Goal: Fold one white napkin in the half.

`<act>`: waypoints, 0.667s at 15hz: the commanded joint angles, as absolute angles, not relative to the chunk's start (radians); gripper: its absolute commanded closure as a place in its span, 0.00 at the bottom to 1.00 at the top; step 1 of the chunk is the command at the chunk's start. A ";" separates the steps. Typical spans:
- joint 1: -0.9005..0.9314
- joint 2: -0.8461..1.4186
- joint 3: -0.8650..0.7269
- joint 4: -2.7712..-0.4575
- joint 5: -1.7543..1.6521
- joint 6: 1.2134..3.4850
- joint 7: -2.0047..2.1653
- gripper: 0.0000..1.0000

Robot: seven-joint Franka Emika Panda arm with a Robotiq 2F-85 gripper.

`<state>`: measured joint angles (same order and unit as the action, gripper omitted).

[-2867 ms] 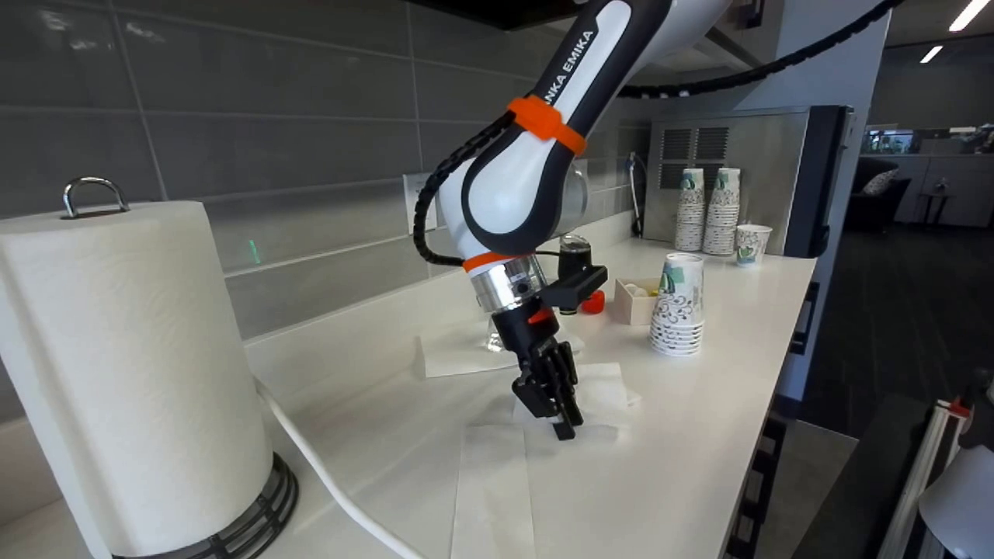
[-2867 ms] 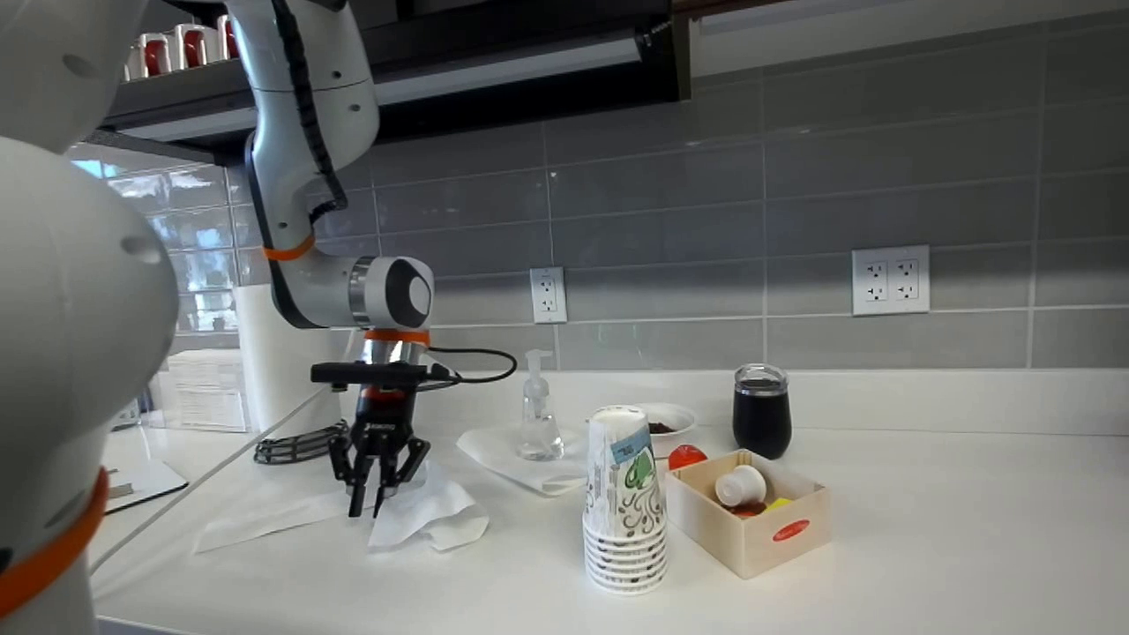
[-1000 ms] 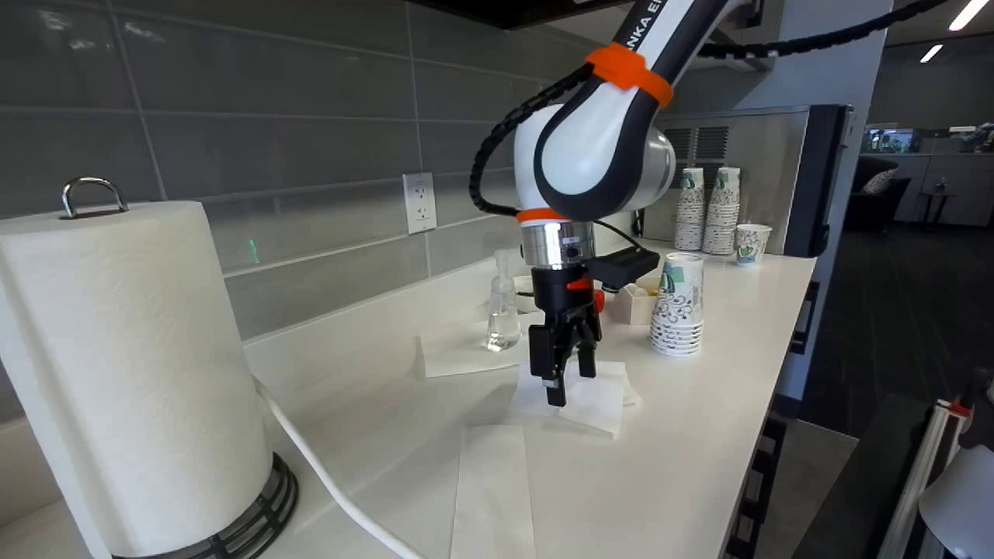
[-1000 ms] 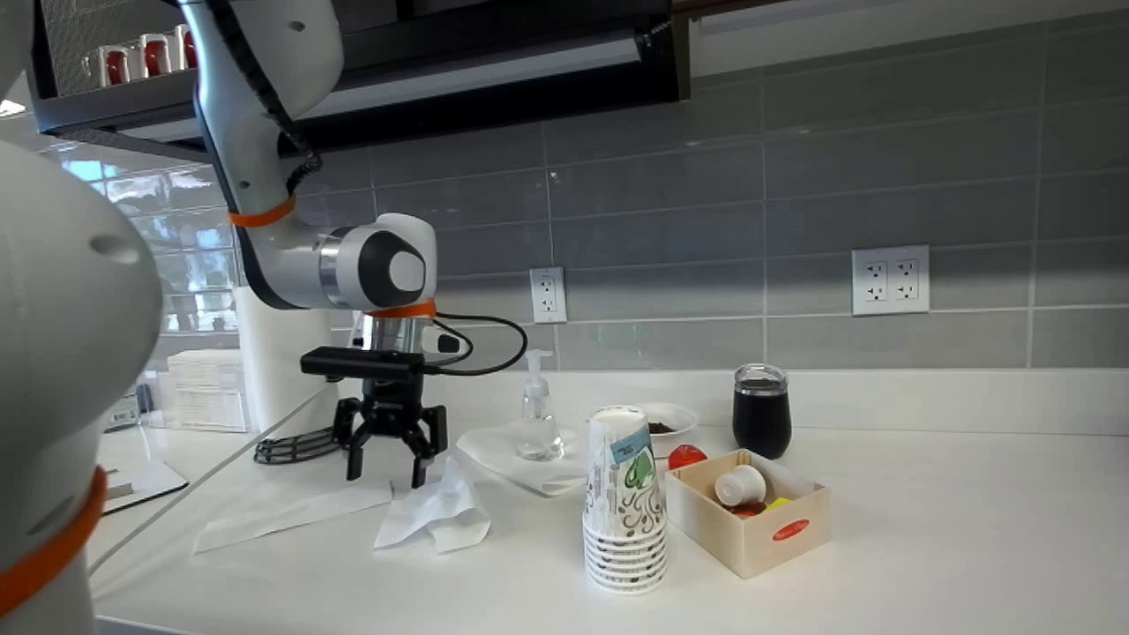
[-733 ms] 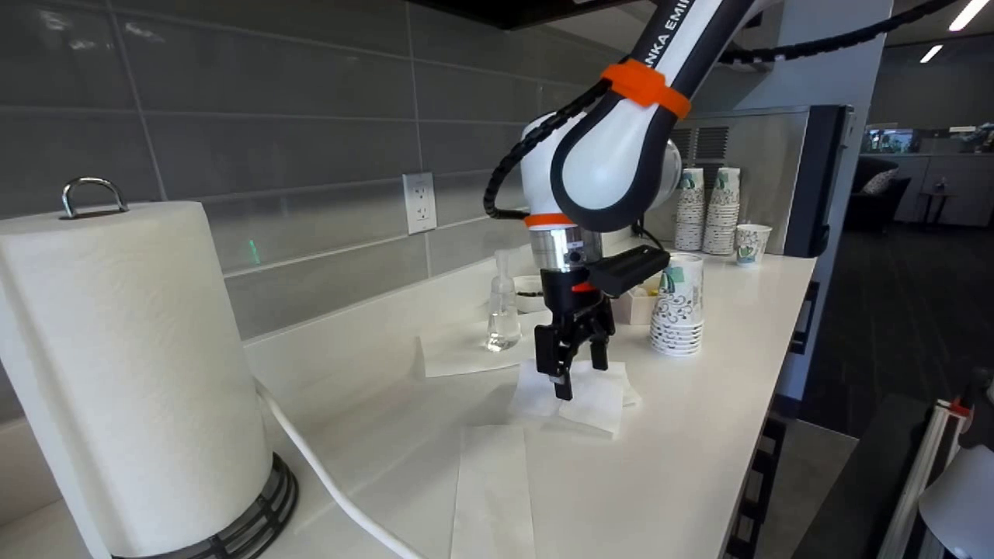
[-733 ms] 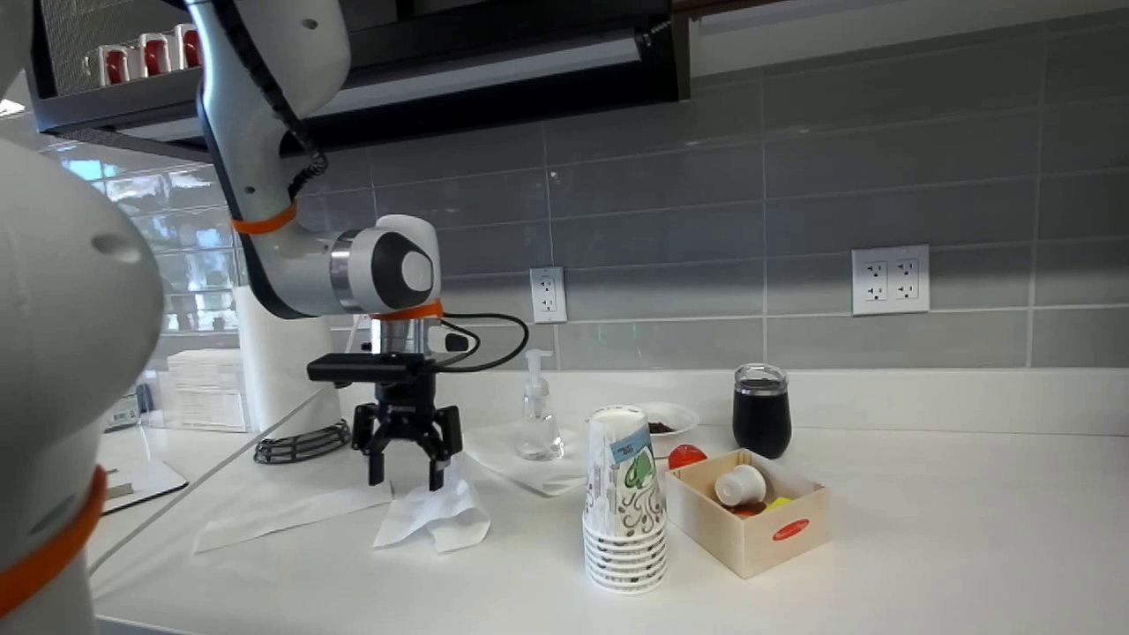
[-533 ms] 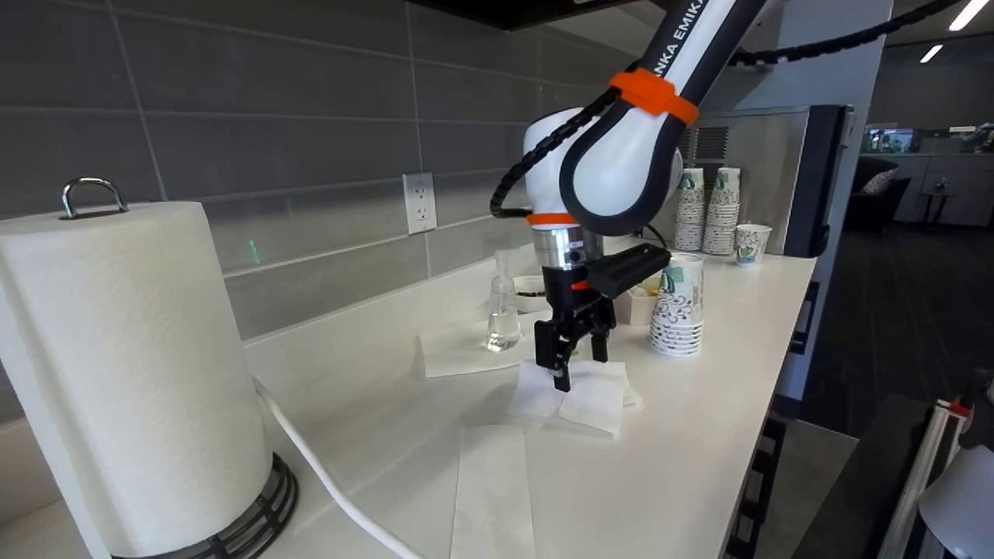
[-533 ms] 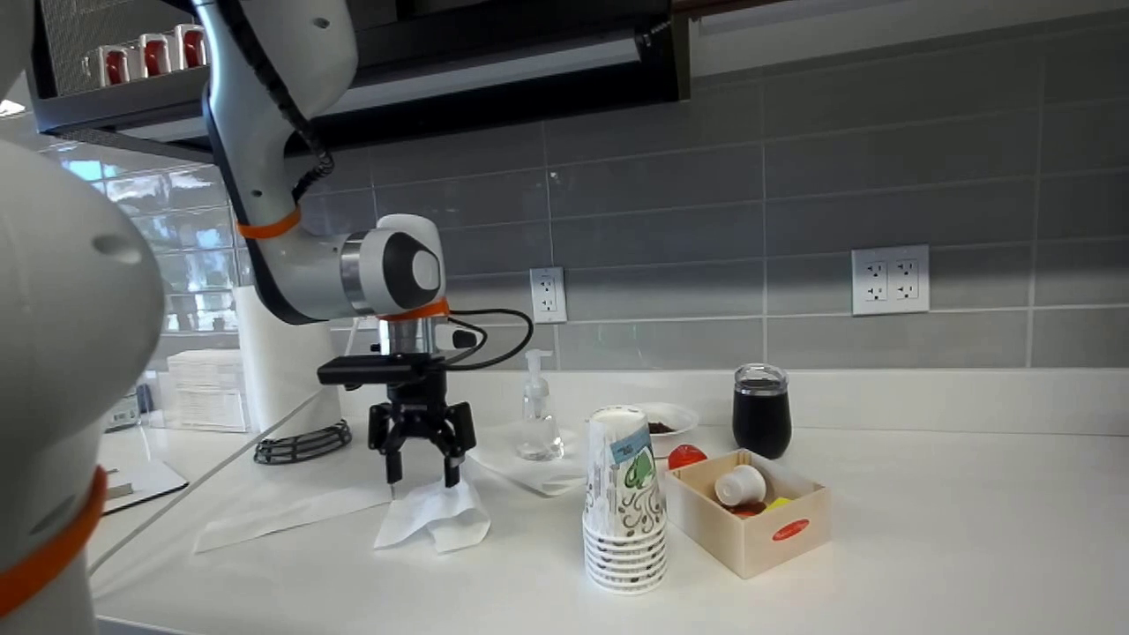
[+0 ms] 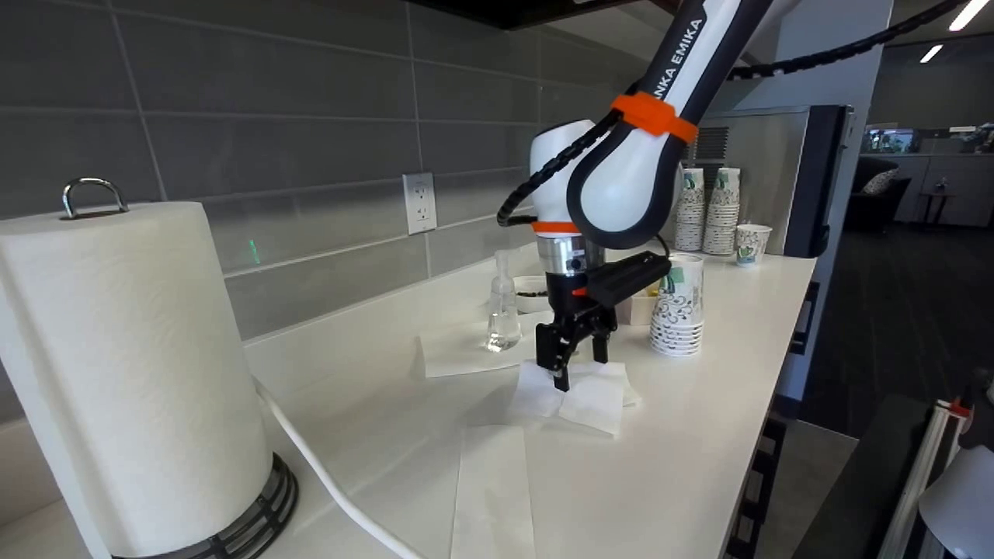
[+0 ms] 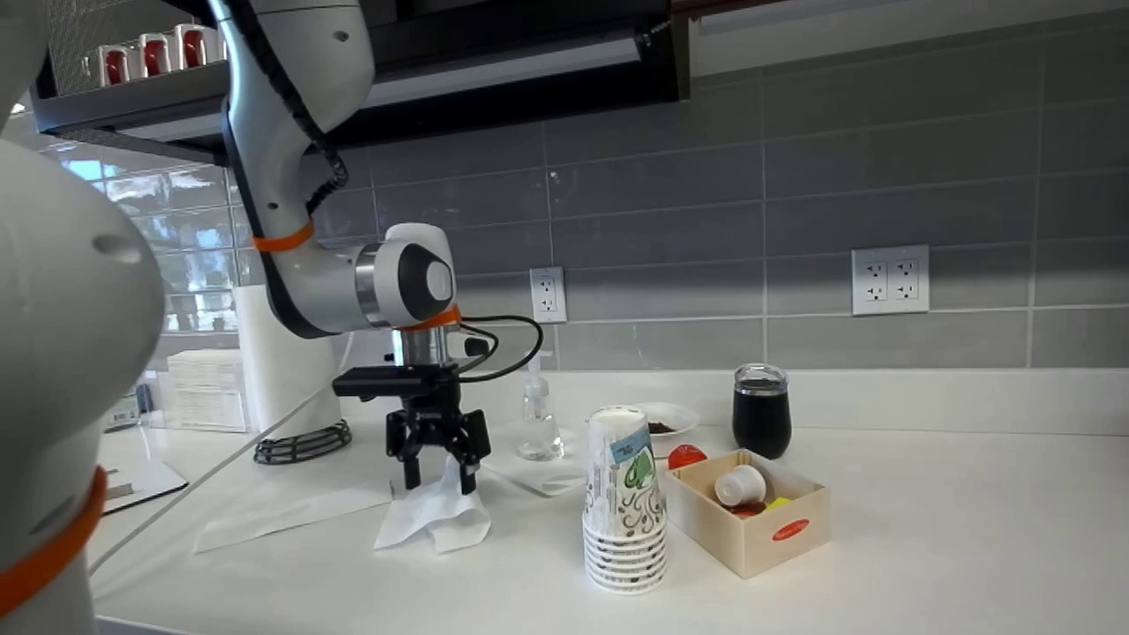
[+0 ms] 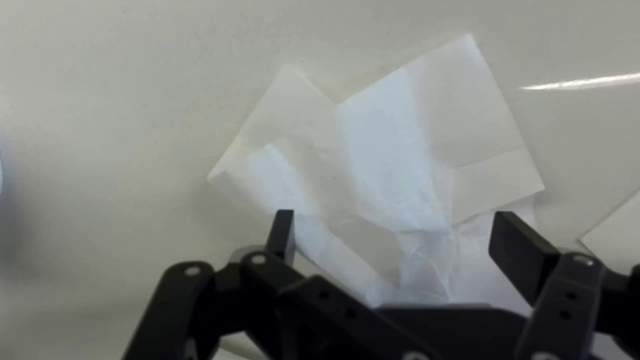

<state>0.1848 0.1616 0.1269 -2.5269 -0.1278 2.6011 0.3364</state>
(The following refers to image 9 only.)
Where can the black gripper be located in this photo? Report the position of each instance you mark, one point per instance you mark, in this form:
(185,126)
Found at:
(577,320)

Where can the flat white napkin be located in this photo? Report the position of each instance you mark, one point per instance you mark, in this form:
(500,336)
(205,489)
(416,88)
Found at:
(492,508)

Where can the white paper towel roll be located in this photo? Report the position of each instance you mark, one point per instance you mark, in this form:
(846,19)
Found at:
(125,374)

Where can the white paper cup stack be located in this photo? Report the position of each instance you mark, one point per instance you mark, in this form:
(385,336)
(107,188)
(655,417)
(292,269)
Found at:
(690,211)
(721,211)

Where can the patterned paper cup stack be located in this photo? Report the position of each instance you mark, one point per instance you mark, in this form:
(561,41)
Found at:
(680,320)

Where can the white wall outlet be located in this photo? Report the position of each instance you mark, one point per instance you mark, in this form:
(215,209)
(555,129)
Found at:
(422,203)

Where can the white rounded lamp shade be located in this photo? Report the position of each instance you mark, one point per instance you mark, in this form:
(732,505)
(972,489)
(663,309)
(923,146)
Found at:
(963,508)

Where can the white napkin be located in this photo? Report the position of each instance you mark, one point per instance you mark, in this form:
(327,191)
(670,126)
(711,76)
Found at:
(596,408)
(492,508)

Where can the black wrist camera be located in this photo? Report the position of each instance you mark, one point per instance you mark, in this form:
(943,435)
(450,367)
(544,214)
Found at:
(632,278)

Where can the small packet box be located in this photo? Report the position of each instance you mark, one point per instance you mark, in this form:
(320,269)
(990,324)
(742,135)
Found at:
(640,312)

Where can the single paper cup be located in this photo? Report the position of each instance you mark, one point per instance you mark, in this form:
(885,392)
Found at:
(754,242)

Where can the black paper towel holder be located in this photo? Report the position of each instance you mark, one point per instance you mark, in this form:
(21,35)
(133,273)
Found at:
(259,515)

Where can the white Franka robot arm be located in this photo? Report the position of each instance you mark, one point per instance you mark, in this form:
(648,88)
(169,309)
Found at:
(622,188)

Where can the white pole with red tip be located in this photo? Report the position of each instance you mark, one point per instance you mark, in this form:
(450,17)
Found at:
(927,466)

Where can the black office chair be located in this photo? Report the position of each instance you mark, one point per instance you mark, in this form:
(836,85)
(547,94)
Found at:
(873,196)

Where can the white bowl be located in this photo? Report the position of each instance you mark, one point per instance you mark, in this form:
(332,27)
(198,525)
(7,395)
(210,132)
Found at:
(529,286)

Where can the white tray mat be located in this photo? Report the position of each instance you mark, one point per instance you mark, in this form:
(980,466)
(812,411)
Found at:
(467,359)

